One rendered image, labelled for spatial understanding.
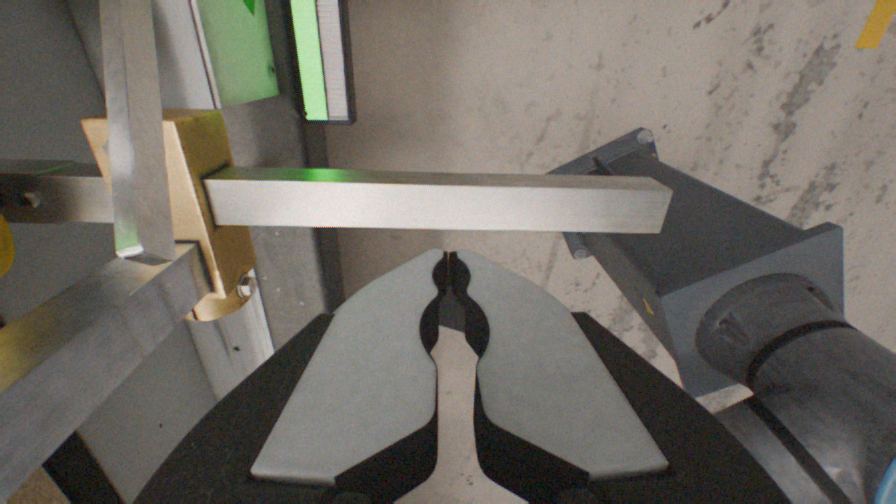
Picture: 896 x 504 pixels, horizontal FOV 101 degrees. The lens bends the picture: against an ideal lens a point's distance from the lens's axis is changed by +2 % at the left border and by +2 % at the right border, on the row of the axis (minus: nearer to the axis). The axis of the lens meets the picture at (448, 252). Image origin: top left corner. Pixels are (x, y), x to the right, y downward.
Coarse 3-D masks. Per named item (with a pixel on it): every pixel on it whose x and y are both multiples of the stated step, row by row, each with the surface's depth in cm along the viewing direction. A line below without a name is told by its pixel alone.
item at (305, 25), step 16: (304, 0) 30; (304, 16) 30; (304, 32) 31; (304, 48) 31; (304, 64) 32; (320, 64) 32; (304, 80) 32; (320, 80) 32; (304, 96) 33; (320, 96) 33; (320, 112) 34
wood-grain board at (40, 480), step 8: (40, 472) 29; (32, 480) 29; (40, 480) 29; (48, 480) 30; (24, 488) 28; (32, 488) 29; (40, 488) 29; (48, 488) 30; (56, 488) 30; (16, 496) 27; (24, 496) 28; (32, 496) 29; (40, 496) 29; (48, 496) 30; (56, 496) 30; (64, 496) 31
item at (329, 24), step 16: (320, 0) 30; (336, 0) 30; (320, 16) 30; (336, 16) 30; (320, 32) 31; (336, 32) 31; (336, 48) 31; (336, 64) 32; (336, 80) 32; (336, 96) 33; (336, 112) 34
